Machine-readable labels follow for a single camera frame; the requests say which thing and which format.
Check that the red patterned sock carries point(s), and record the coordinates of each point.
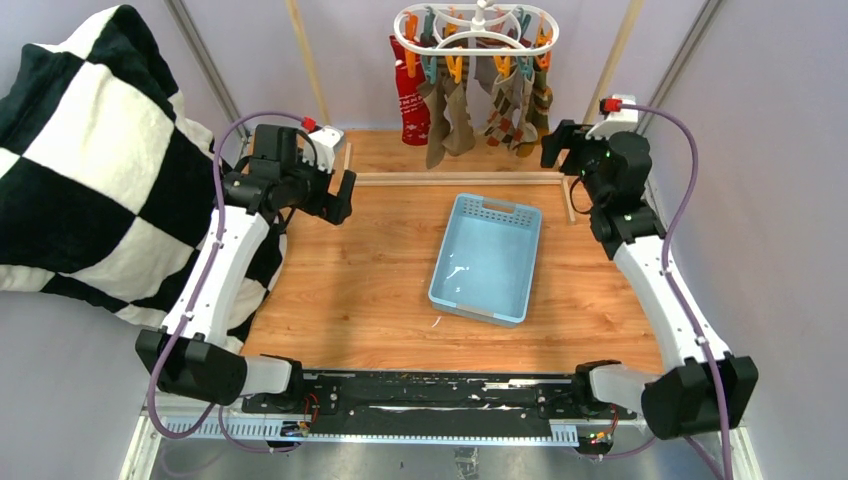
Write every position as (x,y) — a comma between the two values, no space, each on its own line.
(413,110)

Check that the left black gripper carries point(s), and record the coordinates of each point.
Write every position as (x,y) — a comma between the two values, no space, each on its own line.
(332,208)

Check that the light blue plastic basket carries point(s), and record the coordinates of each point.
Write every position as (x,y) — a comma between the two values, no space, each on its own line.
(486,263)

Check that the argyle beige orange sock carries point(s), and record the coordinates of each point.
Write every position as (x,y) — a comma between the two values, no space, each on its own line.
(509,123)

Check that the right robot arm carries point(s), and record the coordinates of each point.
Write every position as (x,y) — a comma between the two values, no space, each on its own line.
(705,387)

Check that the black white checkered blanket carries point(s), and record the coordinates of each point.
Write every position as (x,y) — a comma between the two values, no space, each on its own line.
(107,192)

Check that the white round clip hanger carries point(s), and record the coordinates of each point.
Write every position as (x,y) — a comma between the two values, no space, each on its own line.
(478,28)

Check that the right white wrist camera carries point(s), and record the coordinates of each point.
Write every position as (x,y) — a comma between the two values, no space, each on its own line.
(617,117)

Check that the green striped sock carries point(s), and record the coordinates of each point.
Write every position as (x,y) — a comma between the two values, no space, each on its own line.
(537,99)

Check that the wooden clothes rack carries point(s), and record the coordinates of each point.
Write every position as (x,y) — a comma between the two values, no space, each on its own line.
(431,178)

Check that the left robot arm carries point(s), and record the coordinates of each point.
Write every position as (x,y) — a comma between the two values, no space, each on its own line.
(287,168)

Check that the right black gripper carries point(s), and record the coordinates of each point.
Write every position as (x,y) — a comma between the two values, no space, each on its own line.
(552,144)

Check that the tan brown sock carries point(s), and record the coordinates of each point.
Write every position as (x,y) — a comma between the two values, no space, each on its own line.
(450,131)

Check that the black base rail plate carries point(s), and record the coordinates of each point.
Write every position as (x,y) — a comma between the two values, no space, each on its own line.
(440,406)

